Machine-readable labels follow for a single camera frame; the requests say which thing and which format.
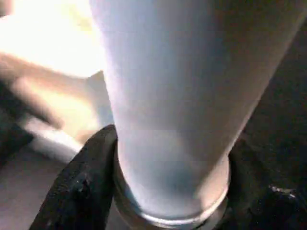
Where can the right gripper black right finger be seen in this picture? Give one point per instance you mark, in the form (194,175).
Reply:
(263,191)

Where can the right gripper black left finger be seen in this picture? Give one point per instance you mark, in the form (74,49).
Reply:
(81,187)

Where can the white plastic table top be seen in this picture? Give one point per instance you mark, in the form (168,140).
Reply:
(48,60)

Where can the white plastic table leg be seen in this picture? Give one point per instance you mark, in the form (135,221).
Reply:
(180,83)

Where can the black plastic mat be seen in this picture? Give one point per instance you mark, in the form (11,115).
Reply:
(275,95)

